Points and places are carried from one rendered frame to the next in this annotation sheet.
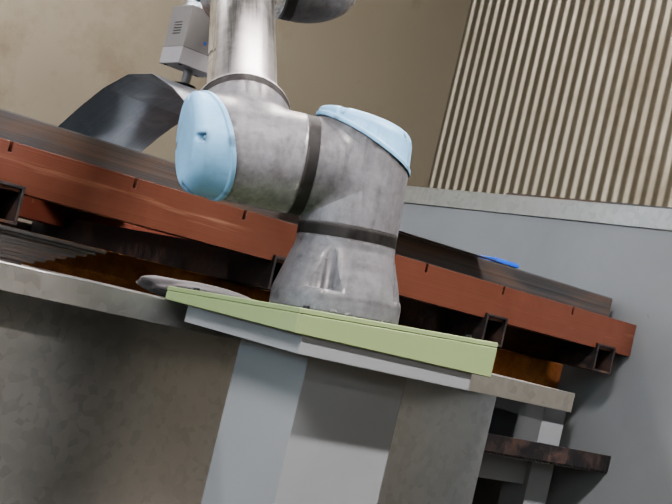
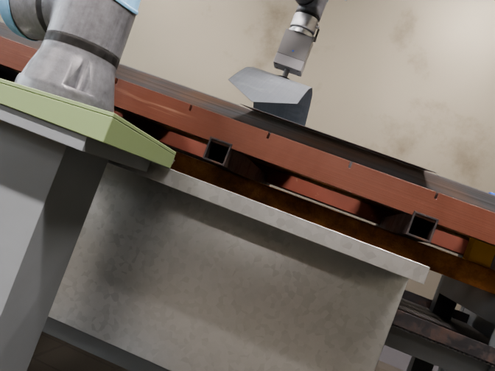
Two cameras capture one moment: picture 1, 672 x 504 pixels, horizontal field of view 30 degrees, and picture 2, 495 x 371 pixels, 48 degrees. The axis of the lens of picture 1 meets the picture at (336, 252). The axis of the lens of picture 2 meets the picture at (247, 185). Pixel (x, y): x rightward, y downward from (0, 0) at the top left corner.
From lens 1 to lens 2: 1.38 m
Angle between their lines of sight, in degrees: 47
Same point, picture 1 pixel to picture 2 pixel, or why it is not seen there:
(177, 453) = (110, 249)
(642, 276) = not seen: outside the picture
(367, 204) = (61, 13)
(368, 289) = (40, 71)
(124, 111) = (275, 105)
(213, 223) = (167, 110)
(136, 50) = (480, 153)
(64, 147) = not seen: hidden behind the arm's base
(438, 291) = (362, 185)
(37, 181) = not seen: hidden behind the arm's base
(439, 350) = (51, 109)
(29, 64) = (415, 158)
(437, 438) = (338, 299)
